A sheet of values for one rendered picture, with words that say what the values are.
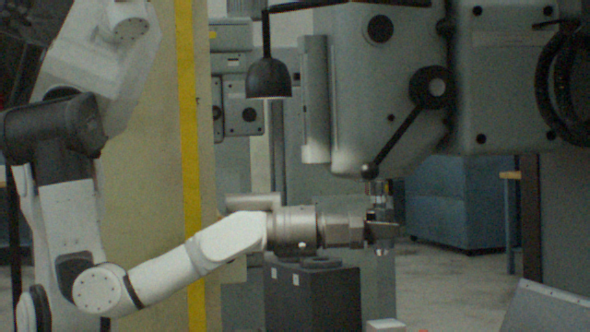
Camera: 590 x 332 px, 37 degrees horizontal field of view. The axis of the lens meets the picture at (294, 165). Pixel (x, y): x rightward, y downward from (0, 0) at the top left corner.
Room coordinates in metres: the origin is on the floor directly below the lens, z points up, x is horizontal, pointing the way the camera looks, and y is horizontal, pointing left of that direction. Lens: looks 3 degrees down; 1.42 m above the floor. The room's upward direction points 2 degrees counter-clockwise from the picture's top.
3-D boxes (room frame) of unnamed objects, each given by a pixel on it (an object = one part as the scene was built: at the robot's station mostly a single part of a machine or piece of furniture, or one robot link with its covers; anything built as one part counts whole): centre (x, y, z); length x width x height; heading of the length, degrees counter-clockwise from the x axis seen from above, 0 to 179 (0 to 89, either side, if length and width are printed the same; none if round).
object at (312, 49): (1.49, -0.04, 1.45); 0.04 x 0.04 x 0.21; 17
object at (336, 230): (1.52, -0.05, 1.22); 0.13 x 0.12 x 0.10; 0
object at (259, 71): (1.37, 0.03, 1.48); 0.07 x 0.07 x 0.06
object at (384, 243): (1.52, -0.14, 1.22); 0.05 x 0.05 x 0.06
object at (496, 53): (1.58, -0.33, 1.47); 0.24 x 0.19 x 0.26; 17
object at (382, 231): (1.49, -0.14, 1.22); 0.06 x 0.02 x 0.03; 90
